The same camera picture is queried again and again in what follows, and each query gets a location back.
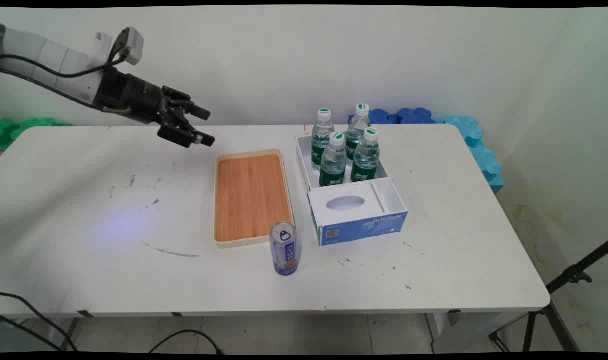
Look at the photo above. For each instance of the white table leg frame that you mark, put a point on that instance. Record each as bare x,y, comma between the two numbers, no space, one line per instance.
463,332

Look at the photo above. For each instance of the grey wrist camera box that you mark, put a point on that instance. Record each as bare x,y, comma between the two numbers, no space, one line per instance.
134,46

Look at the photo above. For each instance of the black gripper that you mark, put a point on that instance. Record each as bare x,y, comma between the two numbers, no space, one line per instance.
129,95

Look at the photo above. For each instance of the blue drink can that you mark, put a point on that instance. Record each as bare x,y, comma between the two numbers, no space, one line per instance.
284,252

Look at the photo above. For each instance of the green label water bottle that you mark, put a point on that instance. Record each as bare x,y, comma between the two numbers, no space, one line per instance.
332,167
321,137
357,131
365,162

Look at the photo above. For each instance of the dark blue foam piece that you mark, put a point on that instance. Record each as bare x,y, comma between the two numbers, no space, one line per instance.
411,116

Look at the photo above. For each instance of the green foam piece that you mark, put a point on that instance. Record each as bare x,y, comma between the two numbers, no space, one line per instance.
19,129

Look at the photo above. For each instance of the white and blue cardboard box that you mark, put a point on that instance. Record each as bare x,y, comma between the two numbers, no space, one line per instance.
356,222

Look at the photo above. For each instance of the black tripod stand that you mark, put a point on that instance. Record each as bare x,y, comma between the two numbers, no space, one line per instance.
568,280

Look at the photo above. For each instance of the light blue foam piece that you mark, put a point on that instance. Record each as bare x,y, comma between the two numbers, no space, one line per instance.
478,150

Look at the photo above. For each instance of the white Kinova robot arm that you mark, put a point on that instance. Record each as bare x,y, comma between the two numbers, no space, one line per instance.
44,57

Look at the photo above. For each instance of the bamboo tray with cream rim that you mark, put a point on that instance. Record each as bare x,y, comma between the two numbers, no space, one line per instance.
251,197

